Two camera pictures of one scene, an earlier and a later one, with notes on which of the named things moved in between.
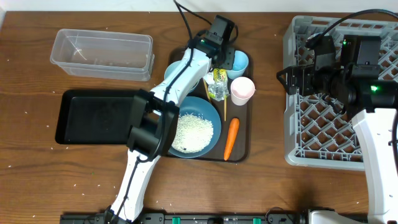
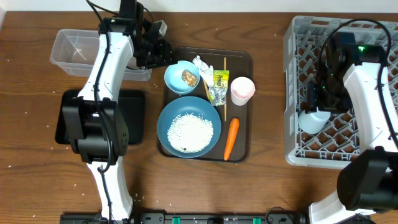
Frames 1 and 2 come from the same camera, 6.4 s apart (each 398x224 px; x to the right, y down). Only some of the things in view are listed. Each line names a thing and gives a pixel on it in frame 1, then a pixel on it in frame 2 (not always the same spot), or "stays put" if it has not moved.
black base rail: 114,218 stays put
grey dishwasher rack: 318,134 stays put
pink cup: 242,89 stays put
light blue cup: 240,62 to 313,122
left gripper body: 228,58 to 160,53
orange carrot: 232,133 stays put
